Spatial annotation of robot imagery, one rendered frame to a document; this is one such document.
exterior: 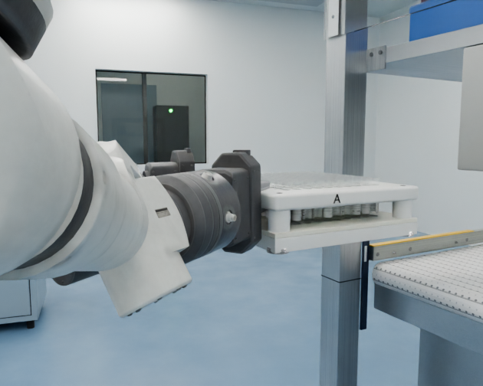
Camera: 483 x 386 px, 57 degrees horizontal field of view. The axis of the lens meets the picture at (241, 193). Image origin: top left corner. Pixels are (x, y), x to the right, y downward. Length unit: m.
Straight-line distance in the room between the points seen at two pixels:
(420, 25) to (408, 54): 0.06
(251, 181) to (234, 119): 5.39
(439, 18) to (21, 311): 2.73
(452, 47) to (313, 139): 5.53
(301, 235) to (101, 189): 0.40
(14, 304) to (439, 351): 2.49
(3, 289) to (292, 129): 4.29
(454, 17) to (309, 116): 5.46
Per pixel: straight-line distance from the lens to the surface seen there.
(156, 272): 0.35
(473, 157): 0.81
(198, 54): 5.86
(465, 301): 0.88
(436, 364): 1.12
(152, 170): 0.63
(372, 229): 0.63
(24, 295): 3.05
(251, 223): 0.52
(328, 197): 0.57
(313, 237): 0.56
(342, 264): 0.97
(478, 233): 1.27
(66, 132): 0.16
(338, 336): 1.02
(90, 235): 0.19
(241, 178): 0.50
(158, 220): 0.37
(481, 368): 1.05
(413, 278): 0.94
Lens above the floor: 1.14
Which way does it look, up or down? 6 degrees down
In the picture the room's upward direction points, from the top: straight up
